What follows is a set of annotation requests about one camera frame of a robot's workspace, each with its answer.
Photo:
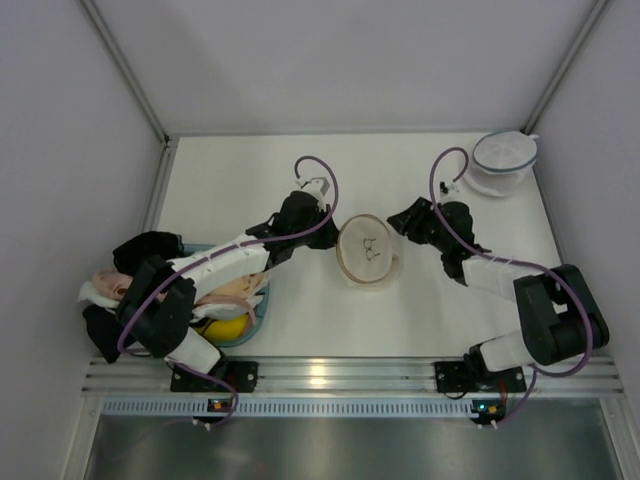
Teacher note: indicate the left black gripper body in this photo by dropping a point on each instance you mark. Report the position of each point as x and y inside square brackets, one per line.
[322, 232]

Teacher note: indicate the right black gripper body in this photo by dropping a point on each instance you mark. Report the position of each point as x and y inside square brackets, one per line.
[417, 220]

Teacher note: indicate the beige mesh laundry bag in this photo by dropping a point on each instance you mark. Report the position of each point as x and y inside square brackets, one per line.
[366, 254]

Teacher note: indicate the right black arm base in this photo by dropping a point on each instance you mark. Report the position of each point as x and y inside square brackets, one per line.
[460, 377]

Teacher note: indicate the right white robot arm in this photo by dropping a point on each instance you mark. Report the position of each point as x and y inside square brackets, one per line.
[558, 317]

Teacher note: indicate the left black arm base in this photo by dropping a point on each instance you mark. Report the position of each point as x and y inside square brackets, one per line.
[242, 376]

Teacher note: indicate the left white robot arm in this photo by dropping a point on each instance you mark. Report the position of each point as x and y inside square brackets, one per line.
[157, 308]

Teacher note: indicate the white blue-rimmed laundry bag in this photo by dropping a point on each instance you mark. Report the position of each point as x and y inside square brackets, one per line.
[500, 161]

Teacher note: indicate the beige bra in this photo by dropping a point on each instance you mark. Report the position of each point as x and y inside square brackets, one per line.
[239, 288]

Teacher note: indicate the yellow padded bra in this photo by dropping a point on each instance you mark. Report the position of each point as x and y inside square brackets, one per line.
[224, 331]

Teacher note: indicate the pink bra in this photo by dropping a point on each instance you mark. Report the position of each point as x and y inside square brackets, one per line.
[112, 284]

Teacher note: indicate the teal plastic basket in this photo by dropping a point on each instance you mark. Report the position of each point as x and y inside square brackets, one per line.
[255, 307]

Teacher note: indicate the black garment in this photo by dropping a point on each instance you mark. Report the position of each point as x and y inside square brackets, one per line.
[129, 256]

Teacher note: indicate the white lace garment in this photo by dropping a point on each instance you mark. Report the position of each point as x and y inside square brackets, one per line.
[90, 294]

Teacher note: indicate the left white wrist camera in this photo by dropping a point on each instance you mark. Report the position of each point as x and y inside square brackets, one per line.
[316, 187]

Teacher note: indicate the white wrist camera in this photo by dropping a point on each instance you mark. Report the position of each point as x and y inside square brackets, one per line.
[316, 187]
[448, 192]

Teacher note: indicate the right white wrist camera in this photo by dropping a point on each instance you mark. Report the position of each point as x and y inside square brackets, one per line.
[448, 192]

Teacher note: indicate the aluminium mounting rail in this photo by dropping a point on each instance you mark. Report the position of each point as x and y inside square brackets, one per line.
[291, 376]

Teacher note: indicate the perforated cable duct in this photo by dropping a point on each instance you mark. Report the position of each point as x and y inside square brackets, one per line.
[272, 407]

